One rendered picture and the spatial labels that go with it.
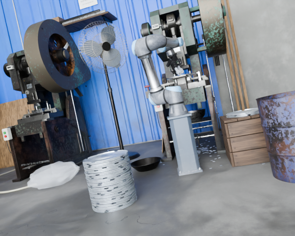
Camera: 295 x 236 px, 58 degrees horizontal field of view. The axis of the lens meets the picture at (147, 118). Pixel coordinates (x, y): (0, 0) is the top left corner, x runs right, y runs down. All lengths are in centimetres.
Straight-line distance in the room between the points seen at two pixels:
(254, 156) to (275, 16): 247
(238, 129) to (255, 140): 14
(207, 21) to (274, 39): 176
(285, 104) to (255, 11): 269
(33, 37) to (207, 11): 174
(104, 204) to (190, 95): 138
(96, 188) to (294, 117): 116
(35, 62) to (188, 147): 181
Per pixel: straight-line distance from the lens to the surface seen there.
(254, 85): 400
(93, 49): 308
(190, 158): 206
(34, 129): 327
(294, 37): 415
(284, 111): 158
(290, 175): 169
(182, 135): 202
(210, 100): 251
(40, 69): 301
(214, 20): 250
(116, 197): 165
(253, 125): 205
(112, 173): 161
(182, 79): 264
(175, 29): 285
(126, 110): 412
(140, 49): 203
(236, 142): 205
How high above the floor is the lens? 58
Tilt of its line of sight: 3 degrees down
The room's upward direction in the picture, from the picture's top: 11 degrees counter-clockwise
